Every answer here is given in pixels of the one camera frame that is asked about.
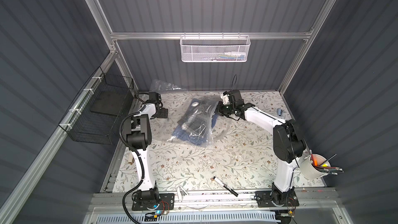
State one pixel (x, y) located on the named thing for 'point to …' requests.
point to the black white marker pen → (225, 186)
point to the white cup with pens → (317, 166)
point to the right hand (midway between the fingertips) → (213, 109)
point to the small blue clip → (279, 112)
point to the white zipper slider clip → (182, 192)
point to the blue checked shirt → (204, 139)
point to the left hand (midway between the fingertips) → (160, 113)
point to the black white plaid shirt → (193, 122)
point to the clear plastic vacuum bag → (219, 134)
